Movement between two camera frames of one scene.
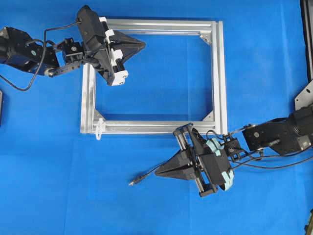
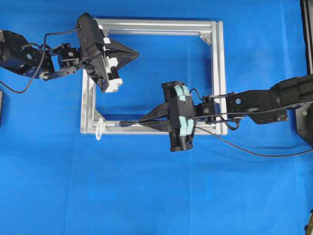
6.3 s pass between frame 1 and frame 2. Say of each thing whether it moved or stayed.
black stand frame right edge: stayed
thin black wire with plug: moved
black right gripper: moved
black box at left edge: stayed
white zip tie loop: stayed
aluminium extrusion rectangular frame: stayed
